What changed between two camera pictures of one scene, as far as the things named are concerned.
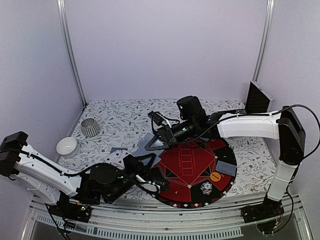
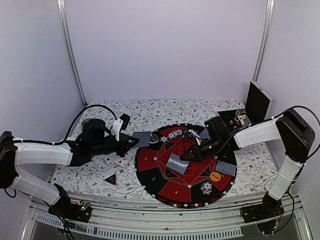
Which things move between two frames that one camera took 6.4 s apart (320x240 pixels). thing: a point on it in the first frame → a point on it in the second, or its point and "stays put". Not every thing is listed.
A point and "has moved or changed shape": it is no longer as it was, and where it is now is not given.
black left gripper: (144, 175) → (125, 146)
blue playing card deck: (141, 150) has moved or changed shape
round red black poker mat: (200, 173) stays put
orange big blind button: (215, 176) stays put
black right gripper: (166, 134) → (198, 155)
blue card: (226, 168) stays put
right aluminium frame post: (270, 7) stays put
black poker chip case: (258, 100) stays put
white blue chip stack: (206, 188) stays put
